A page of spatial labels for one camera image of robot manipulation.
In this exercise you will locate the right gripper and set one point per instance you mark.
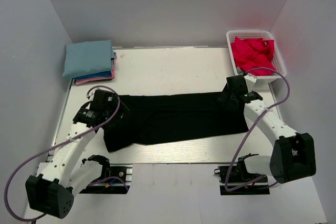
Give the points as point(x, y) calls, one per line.
point(228, 100)

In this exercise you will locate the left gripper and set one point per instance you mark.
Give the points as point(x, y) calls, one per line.
point(115, 98)

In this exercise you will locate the black t-shirt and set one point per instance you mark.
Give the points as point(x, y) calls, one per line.
point(173, 118)

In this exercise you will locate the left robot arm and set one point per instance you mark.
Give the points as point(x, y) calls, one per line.
point(52, 192)

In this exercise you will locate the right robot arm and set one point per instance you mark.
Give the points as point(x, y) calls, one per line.
point(293, 154)

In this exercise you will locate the pink folded t-shirt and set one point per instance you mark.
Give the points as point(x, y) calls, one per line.
point(82, 81)

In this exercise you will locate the red t-shirt in basket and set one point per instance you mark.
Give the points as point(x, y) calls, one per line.
point(254, 53)

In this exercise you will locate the white plastic basket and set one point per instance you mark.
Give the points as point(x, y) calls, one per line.
point(277, 61)

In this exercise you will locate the light blue folded t-shirt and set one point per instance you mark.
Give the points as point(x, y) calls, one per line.
point(86, 58)

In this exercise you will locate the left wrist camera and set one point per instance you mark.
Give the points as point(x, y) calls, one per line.
point(90, 94)

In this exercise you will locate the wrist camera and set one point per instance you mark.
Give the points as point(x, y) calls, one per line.
point(90, 94)
point(250, 81)

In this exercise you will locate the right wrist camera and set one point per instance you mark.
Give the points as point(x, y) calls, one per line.
point(250, 81)

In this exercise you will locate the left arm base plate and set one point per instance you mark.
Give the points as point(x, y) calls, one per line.
point(118, 181)

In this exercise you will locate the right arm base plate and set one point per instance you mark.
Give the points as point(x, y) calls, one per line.
point(257, 188)

